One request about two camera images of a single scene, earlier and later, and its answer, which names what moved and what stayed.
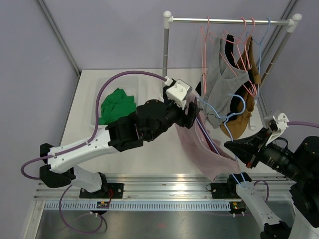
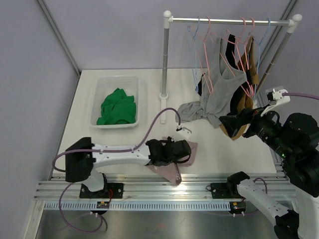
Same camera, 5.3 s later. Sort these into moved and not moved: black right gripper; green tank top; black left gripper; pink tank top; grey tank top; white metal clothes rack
Moved: black right gripper; pink tank top; black left gripper
Not moved: grey tank top; green tank top; white metal clothes rack
